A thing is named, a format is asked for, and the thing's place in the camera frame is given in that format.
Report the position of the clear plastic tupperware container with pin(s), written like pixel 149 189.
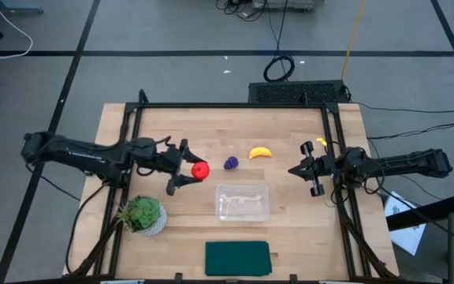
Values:
pixel 243 202

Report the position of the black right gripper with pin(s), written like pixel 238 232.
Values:
pixel 321 165

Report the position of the black aluminium table frame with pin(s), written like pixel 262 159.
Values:
pixel 231 105

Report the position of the purple toy grapes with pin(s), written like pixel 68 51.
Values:
pixel 231 163

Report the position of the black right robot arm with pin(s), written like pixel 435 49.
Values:
pixel 400 162

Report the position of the succulent in white patterned pot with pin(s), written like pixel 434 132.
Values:
pixel 143 215

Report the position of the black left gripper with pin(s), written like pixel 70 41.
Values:
pixel 168 159

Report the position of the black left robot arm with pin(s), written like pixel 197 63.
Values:
pixel 77 152

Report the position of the red toy apple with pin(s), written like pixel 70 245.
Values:
pixel 200 170

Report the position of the small yellow piece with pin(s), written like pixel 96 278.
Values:
pixel 321 141

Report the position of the black computer case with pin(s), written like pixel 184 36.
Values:
pixel 296 92

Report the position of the white paper sheets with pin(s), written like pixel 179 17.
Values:
pixel 404 226

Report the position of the yellow toy banana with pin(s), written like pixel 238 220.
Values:
pixel 260 153

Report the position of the dark green cloth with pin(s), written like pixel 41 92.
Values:
pixel 238 258

